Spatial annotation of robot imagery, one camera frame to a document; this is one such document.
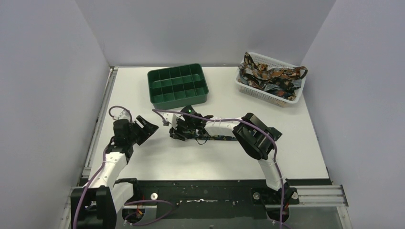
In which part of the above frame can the green compartment tray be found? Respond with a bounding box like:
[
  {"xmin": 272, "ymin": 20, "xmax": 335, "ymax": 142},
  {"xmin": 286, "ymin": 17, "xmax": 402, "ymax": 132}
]
[{"xmin": 147, "ymin": 63, "xmax": 209, "ymax": 110}]

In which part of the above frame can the blue patterned tie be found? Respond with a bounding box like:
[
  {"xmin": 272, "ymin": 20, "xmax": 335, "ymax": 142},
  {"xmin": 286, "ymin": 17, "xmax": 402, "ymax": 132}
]
[{"xmin": 190, "ymin": 126, "xmax": 283, "ymax": 142}]

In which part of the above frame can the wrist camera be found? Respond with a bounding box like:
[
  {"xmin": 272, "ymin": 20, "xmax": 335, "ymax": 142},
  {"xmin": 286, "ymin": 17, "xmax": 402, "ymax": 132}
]
[
  {"xmin": 115, "ymin": 111, "xmax": 132, "ymax": 122},
  {"xmin": 163, "ymin": 113, "xmax": 178, "ymax": 129}
]

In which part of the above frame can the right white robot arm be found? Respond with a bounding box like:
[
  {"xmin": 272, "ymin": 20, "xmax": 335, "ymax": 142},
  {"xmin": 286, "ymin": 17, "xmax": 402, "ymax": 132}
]
[{"xmin": 163, "ymin": 105, "xmax": 285, "ymax": 191}]

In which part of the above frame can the pile of patterned ties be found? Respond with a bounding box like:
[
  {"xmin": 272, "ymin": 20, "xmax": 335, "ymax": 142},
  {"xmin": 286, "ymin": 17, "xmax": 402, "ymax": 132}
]
[{"xmin": 238, "ymin": 52, "xmax": 309, "ymax": 101}]

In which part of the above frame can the white plastic basket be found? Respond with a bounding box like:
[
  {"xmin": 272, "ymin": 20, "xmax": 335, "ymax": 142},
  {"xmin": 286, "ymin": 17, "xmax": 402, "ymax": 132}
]
[{"xmin": 234, "ymin": 52, "xmax": 308, "ymax": 108}]

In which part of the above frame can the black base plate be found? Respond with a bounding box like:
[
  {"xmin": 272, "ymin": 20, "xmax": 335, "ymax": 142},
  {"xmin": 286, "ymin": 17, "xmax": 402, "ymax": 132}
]
[{"xmin": 114, "ymin": 178, "xmax": 331, "ymax": 220}]

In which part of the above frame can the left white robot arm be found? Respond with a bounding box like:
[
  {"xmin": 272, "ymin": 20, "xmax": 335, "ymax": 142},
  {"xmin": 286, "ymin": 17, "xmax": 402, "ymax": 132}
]
[{"xmin": 70, "ymin": 115, "xmax": 159, "ymax": 229}]

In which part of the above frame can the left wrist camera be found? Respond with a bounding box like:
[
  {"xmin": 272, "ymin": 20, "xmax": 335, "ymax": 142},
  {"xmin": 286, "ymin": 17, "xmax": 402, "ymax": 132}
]
[{"xmin": 115, "ymin": 111, "xmax": 132, "ymax": 122}]

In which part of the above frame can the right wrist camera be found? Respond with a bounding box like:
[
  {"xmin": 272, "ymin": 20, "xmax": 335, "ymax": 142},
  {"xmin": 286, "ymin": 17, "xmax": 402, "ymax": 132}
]
[{"xmin": 163, "ymin": 113, "xmax": 178, "ymax": 129}]

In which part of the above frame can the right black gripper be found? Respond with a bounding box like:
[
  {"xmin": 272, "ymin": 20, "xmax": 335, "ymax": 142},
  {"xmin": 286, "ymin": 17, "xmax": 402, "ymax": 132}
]
[{"xmin": 170, "ymin": 117, "xmax": 194, "ymax": 140}]

